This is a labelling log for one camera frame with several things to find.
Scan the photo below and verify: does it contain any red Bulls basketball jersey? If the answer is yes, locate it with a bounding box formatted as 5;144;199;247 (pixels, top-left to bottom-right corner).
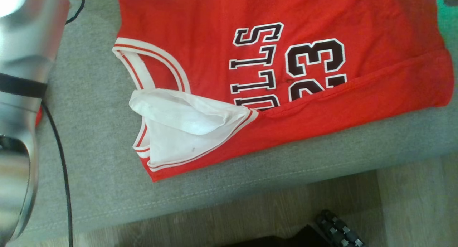
112;0;455;182

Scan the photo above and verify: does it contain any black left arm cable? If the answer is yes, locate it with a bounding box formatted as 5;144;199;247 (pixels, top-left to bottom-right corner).
40;0;86;247

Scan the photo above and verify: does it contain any grey sofa seat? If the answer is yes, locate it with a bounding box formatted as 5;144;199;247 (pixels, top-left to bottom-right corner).
7;0;458;244

